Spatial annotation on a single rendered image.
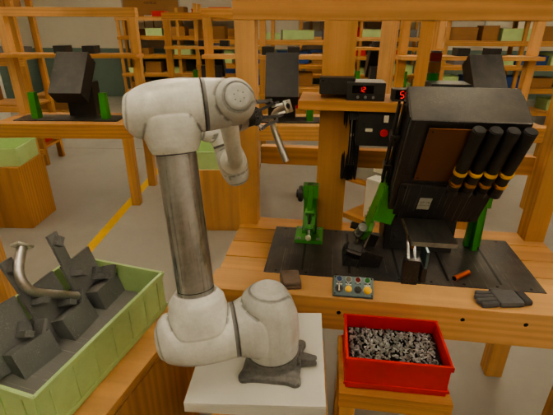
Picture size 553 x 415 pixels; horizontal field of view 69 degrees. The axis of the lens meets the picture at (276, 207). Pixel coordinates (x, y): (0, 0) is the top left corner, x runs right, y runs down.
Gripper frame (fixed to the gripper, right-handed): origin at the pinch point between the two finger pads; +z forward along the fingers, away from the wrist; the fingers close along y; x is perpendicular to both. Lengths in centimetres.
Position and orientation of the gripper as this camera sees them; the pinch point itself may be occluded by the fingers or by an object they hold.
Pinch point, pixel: (281, 108)
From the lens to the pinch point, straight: 181.3
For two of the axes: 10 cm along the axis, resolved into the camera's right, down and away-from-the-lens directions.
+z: 7.5, -3.4, 5.6
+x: -5.8, 0.6, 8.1
